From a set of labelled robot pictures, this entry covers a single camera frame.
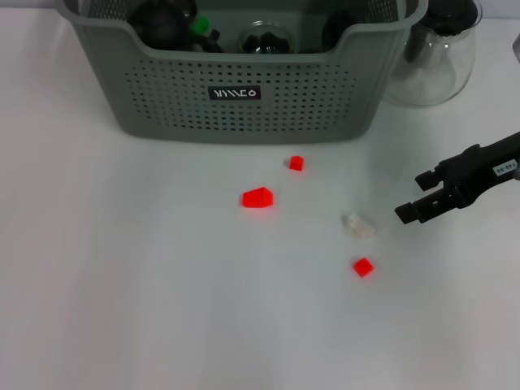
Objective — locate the grey perforated storage basket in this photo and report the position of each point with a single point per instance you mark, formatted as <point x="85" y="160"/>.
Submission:
<point x="284" y="113"/>

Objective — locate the red sloped building brick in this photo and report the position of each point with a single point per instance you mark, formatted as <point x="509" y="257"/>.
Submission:
<point x="256" y="199"/>

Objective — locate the small red building brick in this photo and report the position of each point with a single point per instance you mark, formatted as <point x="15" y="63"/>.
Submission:
<point x="362" y="267"/>
<point x="296" y="163"/>

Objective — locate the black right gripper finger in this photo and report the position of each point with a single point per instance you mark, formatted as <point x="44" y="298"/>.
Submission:
<point x="426" y="180"/>
<point x="406" y="213"/>

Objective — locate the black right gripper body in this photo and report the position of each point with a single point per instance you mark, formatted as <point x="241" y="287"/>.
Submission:
<point x="479" y="170"/>

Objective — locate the glass teapot black lid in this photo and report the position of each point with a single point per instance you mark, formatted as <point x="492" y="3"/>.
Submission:
<point x="430" y="48"/>

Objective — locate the green rectangular building brick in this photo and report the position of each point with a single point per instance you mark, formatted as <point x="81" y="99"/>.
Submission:
<point x="200" y="25"/>

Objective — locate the black round teapot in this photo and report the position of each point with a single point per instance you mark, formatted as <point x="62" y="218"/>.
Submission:
<point x="162" y="22"/>

